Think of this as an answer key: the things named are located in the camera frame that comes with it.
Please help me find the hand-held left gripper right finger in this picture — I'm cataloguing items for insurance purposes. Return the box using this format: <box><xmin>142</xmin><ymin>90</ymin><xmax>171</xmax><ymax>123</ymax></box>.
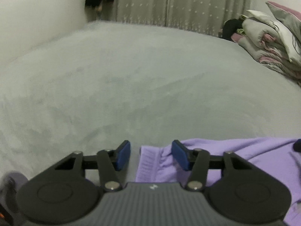
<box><xmin>171</xmin><ymin>140</ymin><xmax>252</xmax><ymax>192</ymax></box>

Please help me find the grey bed blanket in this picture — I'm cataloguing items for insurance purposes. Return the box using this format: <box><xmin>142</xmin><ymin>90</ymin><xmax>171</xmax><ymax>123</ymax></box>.
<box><xmin>0</xmin><ymin>20</ymin><xmax>301</xmax><ymax>186</ymax></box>

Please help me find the black cloth bundle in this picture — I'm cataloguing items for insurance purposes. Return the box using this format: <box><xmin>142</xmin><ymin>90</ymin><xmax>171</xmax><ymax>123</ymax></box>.
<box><xmin>222</xmin><ymin>19</ymin><xmax>244</xmax><ymax>40</ymax></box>

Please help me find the purple shirt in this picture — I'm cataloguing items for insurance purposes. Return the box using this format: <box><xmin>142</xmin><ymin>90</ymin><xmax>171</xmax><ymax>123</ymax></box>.
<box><xmin>135</xmin><ymin>138</ymin><xmax>301</xmax><ymax>226</ymax></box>

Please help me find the grey and pink pillow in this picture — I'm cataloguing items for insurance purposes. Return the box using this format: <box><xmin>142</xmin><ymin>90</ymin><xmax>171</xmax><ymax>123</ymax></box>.
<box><xmin>266</xmin><ymin>1</ymin><xmax>301</xmax><ymax>63</ymax></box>

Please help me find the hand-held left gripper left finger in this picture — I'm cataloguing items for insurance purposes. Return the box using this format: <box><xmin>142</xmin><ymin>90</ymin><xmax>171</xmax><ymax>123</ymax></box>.
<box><xmin>55</xmin><ymin>140</ymin><xmax>131</xmax><ymax>192</ymax></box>

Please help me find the grey star-patterned curtain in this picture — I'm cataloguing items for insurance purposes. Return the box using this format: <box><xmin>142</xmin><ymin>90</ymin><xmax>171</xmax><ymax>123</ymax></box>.
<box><xmin>94</xmin><ymin>0</ymin><xmax>253</xmax><ymax>37</ymax></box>

